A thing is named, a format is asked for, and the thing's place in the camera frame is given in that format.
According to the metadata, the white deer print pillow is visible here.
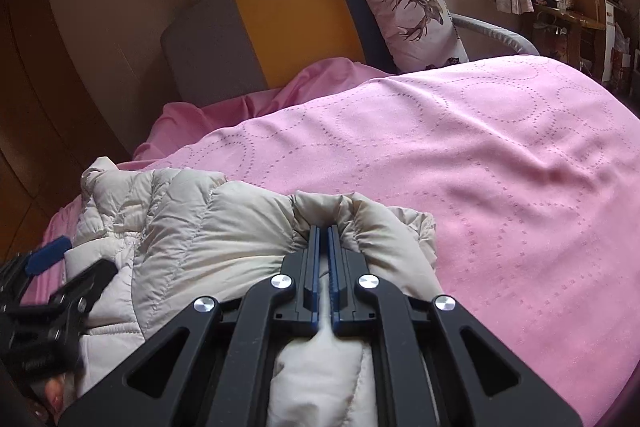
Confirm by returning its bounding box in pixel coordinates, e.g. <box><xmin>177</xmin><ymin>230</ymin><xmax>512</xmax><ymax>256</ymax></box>
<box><xmin>344</xmin><ymin>0</ymin><xmax>471</xmax><ymax>76</ymax></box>

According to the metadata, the person's left hand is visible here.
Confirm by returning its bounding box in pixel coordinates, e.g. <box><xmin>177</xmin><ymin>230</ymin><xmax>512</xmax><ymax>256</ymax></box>
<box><xmin>42</xmin><ymin>377</ymin><xmax>69</xmax><ymax>414</ymax></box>

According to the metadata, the beige puffer jacket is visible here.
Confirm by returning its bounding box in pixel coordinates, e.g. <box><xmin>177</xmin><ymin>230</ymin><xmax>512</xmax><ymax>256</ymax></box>
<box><xmin>65</xmin><ymin>157</ymin><xmax>442</xmax><ymax>427</ymax></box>

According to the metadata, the white cabinet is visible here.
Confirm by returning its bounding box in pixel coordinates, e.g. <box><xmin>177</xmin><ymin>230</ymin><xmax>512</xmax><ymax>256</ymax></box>
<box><xmin>602</xmin><ymin>2</ymin><xmax>632</xmax><ymax>84</ymax></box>

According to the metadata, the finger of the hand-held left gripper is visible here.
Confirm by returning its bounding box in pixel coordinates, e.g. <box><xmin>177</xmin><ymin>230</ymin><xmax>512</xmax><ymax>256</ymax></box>
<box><xmin>0</xmin><ymin>235</ymin><xmax>72</xmax><ymax>304</ymax></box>
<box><xmin>47</xmin><ymin>258</ymin><xmax>119</xmax><ymax>334</ymax></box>

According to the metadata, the grey curved rail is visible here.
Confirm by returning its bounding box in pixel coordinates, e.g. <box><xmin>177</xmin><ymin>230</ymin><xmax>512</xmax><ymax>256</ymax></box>
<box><xmin>450</xmin><ymin>13</ymin><xmax>542</xmax><ymax>56</ymax></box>

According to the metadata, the grey yellow blue headboard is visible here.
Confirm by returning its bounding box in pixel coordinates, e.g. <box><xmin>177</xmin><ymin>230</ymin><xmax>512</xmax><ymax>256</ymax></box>
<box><xmin>161</xmin><ymin>0</ymin><xmax>417</xmax><ymax>104</ymax></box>

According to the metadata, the wooden desk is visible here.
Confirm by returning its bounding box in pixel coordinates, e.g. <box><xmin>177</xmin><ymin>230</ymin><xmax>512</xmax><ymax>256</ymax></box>
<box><xmin>529</xmin><ymin>0</ymin><xmax>609</xmax><ymax>74</ymax></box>

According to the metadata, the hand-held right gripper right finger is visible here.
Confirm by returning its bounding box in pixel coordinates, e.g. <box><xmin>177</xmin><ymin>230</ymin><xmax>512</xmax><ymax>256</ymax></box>
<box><xmin>326</xmin><ymin>226</ymin><xmax>584</xmax><ymax>427</ymax></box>

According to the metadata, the pink bed sheet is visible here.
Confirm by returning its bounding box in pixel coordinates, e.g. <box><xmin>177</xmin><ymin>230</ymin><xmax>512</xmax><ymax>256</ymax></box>
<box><xmin>132</xmin><ymin>57</ymin><xmax>392</xmax><ymax>160</ymax></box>

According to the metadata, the wooden wardrobe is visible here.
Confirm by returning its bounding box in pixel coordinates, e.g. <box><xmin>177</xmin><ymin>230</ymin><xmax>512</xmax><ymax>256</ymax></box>
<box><xmin>0</xmin><ymin>0</ymin><xmax>132</xmax><ymax>250</ymax></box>

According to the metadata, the pink dotted blanket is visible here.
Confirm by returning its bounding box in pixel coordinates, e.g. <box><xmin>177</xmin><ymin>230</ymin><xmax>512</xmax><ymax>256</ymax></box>
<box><xmin>42</xmin><ymin>55</ymin><xmax>640</xmax><ymax>427</ymax></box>

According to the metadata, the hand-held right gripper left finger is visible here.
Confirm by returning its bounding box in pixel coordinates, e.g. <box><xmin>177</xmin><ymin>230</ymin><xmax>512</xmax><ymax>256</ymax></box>
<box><xmin>56</xmin><ymin>226</ymin><xmax>322</xmax><ymax>427</ymax></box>

